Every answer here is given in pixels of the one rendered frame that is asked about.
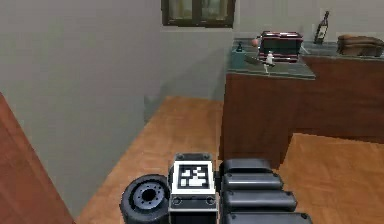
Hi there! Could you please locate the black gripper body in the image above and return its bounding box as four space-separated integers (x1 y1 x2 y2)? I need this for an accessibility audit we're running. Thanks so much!
119 173 172 224

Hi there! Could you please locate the brown wooden door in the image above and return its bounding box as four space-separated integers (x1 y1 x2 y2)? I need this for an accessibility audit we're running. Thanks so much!
0 91 76 224

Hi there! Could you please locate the brown kitchen counter cabinet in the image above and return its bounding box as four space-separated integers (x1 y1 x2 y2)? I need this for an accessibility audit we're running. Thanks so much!
218 38 384 170

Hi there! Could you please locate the teal soap dispenser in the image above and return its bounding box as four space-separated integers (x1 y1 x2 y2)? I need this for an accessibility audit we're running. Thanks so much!
231 41 248 70

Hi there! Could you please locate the dark framed window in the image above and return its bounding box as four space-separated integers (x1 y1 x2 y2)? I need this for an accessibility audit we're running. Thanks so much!
161 0 237 29

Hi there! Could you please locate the red toaster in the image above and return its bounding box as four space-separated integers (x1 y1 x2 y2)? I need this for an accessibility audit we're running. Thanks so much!
258 30 304 64

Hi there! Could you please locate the dark wine bottle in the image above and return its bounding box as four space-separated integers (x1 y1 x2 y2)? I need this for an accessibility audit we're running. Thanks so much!
313 10 331 45

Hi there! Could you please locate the brown bread loaf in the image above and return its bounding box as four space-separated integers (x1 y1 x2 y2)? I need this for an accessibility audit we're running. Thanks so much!
336 33 384 58

